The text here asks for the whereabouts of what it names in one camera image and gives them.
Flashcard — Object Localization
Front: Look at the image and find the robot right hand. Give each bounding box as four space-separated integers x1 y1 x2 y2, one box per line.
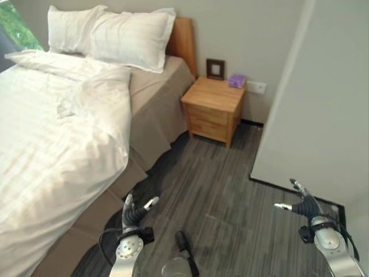
273 178 322 220

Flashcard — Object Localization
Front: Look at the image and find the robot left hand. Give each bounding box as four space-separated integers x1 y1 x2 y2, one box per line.
121 194 160 230

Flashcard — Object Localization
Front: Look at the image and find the dark floor rug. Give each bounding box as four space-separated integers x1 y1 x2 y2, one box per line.
70 210 125 277

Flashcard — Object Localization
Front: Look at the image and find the robot silver torso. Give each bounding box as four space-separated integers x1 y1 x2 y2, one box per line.
131 250 191 277

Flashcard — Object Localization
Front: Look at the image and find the white duvet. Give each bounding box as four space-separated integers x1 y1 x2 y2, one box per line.
0 49 133 240

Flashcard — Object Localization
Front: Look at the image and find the wooden nightstand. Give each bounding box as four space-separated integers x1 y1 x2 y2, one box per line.
180 76 247 148

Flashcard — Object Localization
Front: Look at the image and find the purple tissue box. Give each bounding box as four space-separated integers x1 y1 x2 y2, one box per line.
228 74 247 88

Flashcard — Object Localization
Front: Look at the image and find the white striped pillow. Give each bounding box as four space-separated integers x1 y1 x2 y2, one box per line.
85 8 176 74
47 5 108 55

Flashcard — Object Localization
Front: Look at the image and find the wooden headboard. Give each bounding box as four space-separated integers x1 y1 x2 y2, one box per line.
166 17 198 79

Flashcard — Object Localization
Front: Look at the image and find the window with greenery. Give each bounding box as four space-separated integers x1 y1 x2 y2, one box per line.
0 0 47 73

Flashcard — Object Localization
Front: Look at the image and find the white wall outlet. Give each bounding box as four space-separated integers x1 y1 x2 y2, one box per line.
246 81 268 95

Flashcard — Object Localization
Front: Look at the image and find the dark brown picture frame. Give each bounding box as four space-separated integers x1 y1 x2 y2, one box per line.
205 58 226 81

